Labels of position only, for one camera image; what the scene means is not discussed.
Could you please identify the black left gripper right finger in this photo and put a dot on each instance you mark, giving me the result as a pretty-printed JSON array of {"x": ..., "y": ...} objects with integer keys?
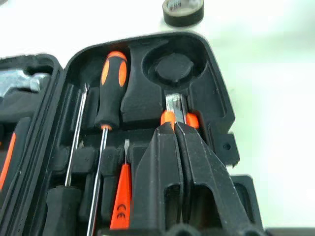
[{"x": 206, "y": 177}]

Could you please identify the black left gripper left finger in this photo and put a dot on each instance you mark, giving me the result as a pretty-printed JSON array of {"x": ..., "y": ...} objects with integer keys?
[{"x": 157, "y": 177}]

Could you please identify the orange voltage tester pen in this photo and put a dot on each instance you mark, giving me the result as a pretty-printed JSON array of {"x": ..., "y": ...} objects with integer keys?
[{"x": 121, "y": 196}]

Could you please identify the black orange utility knife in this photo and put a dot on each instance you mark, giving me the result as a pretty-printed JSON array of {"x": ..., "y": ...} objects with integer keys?
[{"x": 168, "y": 116}]

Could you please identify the black plastic tool case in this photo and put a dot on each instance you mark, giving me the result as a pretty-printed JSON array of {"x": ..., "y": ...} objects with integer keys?
[{"x": 137, "y": 98}]

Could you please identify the long black orange screwdriver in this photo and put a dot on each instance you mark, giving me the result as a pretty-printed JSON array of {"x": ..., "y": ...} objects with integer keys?
[{"x": 110, "y": 98}]

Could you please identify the short black orange screwdriver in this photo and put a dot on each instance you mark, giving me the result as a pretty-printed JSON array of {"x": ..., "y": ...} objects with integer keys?
[{"x": 61, "y": 209}]

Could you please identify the black tape roll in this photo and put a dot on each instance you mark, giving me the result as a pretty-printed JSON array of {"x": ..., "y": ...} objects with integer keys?
[{"x": 184, "y": 18}]

